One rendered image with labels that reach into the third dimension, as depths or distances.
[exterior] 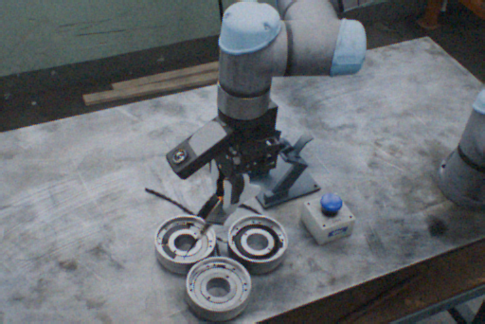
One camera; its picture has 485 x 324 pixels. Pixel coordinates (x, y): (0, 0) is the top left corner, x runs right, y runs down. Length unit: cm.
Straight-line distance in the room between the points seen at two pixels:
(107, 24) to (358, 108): 145
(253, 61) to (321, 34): 10
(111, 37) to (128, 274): 173
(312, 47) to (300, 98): 66
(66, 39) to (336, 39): 194
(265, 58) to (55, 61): 197
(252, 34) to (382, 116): 73
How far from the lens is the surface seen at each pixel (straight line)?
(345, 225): 121
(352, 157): 139
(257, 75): 87
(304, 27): 88
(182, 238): 118
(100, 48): 279
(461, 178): 134
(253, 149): 97
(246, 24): 84
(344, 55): 88
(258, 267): 114
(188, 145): 97
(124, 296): 113
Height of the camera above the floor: 173
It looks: 42 degrees down
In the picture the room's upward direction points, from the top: 6 degrees clockwise
